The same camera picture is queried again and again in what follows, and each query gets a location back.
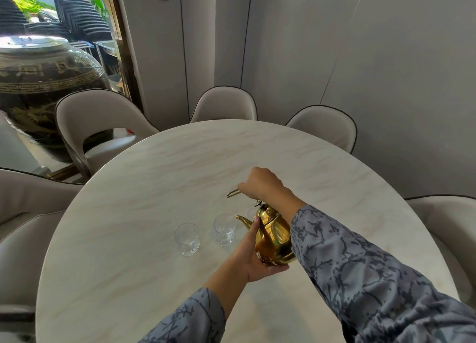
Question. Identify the person's left hand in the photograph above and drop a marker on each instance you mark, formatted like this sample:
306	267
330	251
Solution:
251	266

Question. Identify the person's right hand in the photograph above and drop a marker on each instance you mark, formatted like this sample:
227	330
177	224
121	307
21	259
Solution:
264	184

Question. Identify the gold metal teapot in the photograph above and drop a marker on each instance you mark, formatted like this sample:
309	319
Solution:
275	238

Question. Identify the person's left forearm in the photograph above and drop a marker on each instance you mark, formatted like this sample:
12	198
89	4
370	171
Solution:
215	305

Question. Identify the person's right forearm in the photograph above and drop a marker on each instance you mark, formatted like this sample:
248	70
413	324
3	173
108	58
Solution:
353	272

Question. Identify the white marble table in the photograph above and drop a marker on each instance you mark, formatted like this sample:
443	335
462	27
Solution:
204	160

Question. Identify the beige upholstered chair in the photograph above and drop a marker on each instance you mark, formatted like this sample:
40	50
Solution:
450	220
225	104
26	205
96	110
323	127

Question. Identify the grey metal table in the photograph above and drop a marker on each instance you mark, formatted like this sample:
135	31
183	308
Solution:
106	49

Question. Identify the stack of black chairs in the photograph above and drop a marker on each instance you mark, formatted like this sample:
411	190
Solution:
82	19
11	15

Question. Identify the green leafy plant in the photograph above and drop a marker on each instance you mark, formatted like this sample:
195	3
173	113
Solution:
98	2

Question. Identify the large dark lidded jar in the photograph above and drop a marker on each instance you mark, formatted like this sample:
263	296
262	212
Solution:
37	78

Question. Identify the gold door frame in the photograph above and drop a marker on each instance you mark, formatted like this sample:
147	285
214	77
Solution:
122	49

